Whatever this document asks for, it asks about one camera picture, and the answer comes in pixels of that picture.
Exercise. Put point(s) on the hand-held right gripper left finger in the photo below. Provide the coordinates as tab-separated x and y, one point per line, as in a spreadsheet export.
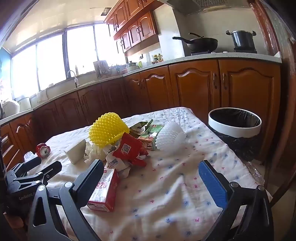
89	185

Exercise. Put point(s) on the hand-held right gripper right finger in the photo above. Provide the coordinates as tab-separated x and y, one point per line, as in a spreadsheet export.
212	185

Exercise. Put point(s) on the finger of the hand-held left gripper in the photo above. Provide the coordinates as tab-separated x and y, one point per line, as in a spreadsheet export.
27	165
46	172

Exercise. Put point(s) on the white-rimmed black waste bin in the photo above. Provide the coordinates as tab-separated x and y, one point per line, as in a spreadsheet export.
233	129

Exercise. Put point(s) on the green milk carton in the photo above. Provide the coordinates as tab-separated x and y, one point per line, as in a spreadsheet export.
150	135

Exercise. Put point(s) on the small white foam net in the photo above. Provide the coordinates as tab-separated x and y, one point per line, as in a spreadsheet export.
29	157

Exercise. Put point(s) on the red and white carton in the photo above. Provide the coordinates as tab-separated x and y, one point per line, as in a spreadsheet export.
108	190

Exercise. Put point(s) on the red drink can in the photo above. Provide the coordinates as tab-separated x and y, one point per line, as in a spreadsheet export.
42	150

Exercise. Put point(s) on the white and blue wrapper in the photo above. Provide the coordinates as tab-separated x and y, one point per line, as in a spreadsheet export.
114	164

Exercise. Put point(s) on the crumpled white tissue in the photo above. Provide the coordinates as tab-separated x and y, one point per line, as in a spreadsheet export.
92	151

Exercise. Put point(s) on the white floral tablecloth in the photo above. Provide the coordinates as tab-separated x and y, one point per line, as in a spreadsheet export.
173	197

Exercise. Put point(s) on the clear plastic sheet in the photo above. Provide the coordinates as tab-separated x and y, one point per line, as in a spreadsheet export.
255	171

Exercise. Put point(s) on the red crumpled packet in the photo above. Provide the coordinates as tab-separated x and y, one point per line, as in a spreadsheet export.
129	149

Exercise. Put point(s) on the yellow foam fruit net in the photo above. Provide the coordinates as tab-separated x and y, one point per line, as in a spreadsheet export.
104	129

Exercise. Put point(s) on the white rice cooker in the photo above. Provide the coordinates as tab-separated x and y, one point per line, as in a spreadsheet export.
11	107

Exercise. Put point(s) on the white foam fruit net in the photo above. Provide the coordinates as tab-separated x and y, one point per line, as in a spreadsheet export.
170	136

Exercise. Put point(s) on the chrome kitchen faucet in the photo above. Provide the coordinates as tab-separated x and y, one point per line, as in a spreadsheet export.
75	80

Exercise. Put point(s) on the wooden lower cabinets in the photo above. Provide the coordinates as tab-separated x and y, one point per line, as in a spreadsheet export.
196	85

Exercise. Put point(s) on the wooden cabinets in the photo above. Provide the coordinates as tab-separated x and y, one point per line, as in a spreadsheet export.
196	85
136	25

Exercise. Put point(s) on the kitchen window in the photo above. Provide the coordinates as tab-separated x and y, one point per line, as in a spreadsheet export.
50	62

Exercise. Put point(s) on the countertop utensil rack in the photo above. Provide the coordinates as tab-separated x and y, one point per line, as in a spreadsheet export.
101	68

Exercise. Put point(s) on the condiment bottles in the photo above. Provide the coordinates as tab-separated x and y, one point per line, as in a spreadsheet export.
157	58

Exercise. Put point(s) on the gas stove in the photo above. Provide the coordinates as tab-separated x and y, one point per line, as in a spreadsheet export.
245	50

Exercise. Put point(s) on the black wok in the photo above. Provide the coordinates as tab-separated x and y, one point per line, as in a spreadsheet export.
201	45

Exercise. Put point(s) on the dark cooking pot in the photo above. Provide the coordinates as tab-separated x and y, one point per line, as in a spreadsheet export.
242	40

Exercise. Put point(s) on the wooden upper cabinets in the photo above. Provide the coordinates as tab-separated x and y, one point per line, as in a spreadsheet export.
136	25

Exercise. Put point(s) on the square ceiling vent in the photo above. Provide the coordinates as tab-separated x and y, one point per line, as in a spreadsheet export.
106	11

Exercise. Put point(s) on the range hood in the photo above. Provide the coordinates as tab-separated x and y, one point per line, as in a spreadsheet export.
196	5

